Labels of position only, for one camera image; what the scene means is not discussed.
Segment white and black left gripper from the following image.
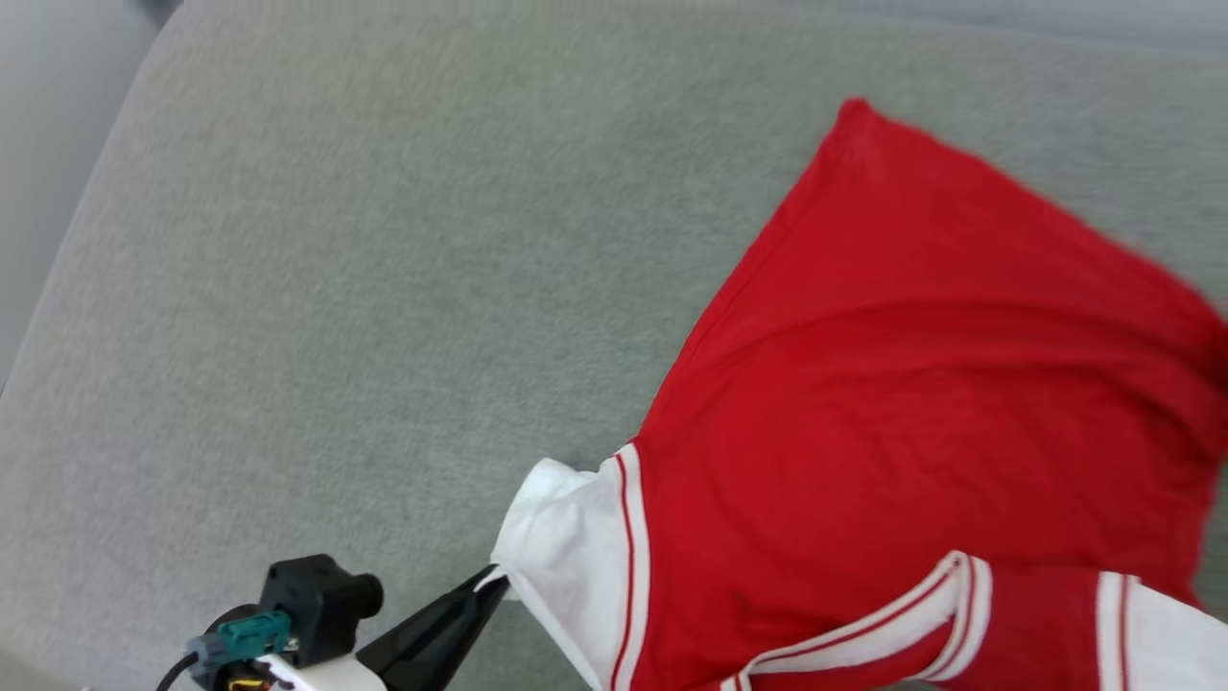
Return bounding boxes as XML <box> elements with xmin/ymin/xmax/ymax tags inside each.
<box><xmin>206</xmin><ymin>576</ymin><xmax>509</xmax><ymax>691</ymax></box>

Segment red and white jersey garment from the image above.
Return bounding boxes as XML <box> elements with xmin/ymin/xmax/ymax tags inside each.
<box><xmin>491</xmin><ymin>96</ymin><xmax>1228</xmax><ymax>691</ymax></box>

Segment black cable with teal plug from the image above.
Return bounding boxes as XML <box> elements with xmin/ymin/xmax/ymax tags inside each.
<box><xmin>156</xmin><ymin>611</ymin><xmax>294</xmax><ymax>691</ymax></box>

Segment grey fabric sofa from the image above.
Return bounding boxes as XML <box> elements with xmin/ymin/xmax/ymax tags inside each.
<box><xmin>0</xmin><ymin>0</ymin><xmax>1228</xmax><ymax>691</ymax></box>

